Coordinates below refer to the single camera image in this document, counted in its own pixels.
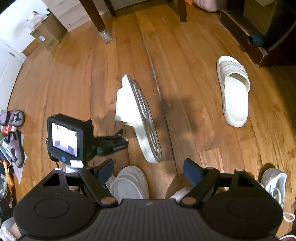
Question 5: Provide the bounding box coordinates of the cream slide sandal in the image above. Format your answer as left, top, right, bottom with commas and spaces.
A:
216, 55, 250, 128
115, 74, 162, 164

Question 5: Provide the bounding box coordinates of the white paper sheet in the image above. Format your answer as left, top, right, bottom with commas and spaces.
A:
12, 133, 28, 185

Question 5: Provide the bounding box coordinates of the red packet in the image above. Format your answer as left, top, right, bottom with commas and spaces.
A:
1, 125, 17, 136

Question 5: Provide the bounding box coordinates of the black printed bag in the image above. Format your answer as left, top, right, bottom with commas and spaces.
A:
1, 160, 16, 224

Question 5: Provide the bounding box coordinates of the cardboard box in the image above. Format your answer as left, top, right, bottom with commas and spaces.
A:
30, 13, 67, 49

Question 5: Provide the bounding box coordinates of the light wooden cabinet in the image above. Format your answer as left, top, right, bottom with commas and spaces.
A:
41, 0, 110, 33

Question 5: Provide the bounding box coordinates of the front wooden furniture leg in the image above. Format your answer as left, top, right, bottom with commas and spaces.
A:
79, 0, 113, 44

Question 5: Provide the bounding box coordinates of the dark wooden shelf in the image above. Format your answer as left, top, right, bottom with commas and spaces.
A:
220, 1, 295, 67

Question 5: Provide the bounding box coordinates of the dark wooden furniture leg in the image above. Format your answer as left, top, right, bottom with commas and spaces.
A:
177, 0, 187, 22

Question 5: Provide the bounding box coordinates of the pink suitcase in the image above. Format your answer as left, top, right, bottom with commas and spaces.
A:
193, 0, 227, 13

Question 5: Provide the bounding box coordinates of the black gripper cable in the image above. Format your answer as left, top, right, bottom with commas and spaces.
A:
49, 152, 61, 168

